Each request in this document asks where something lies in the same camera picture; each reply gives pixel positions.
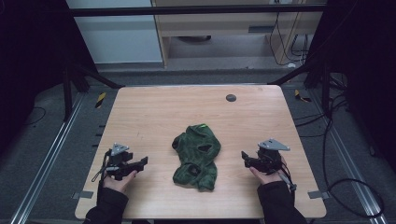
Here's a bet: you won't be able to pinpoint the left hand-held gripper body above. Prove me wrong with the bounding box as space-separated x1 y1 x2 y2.
106 142 135 182

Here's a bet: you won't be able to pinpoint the right hand-held gripper cable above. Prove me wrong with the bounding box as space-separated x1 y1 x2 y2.
277 161 298 192

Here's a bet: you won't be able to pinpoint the black looped floor cable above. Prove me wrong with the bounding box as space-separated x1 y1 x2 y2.
292 92 386 219

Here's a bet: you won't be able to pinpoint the green knitted garment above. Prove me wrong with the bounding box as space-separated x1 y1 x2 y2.
171 123 222 192

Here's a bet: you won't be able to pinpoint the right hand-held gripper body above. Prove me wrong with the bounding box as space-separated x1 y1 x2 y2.
252 138 291 175

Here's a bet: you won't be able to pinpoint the white cabinet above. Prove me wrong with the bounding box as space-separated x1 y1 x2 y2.
65 0 163 65

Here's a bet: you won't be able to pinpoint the thin black floor cable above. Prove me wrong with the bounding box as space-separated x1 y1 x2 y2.
23 105 48 127

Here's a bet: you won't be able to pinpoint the person's left hand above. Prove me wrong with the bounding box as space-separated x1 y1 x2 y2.
102 169 138 196

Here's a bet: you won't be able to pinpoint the yellow black striped tape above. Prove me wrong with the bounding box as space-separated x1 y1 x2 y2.
94 91 107 109
293 89 312 104

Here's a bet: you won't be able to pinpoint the person's right hand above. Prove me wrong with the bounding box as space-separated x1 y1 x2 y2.
248 157 288 186

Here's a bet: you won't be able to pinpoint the grey tape strip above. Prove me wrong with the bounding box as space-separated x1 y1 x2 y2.
71 190 94 201
307 189 331 201

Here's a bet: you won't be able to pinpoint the black curtain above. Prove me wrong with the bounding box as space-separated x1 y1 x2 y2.
306 0 396 174
0 0 98 157

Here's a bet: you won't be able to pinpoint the left hand-held gripper cable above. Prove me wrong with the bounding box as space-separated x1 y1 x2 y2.
91 148 113 188

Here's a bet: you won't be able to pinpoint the black hanging desk cables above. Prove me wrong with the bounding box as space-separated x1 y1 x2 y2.
268 11 313 67

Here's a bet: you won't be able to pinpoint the black horizontal bar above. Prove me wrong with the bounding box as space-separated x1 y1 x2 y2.
68 4 329 18

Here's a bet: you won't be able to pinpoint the aluminium floor rail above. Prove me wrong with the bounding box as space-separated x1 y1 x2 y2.
309 88 389 224
8 92 86 224

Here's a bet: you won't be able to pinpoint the black metal stand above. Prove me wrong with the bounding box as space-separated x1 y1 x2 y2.
268 57 332 118
61 60 125 123

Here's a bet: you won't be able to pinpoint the hand-held gripper cable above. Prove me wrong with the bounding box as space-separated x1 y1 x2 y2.
91 148 113 188
277 161 298 192

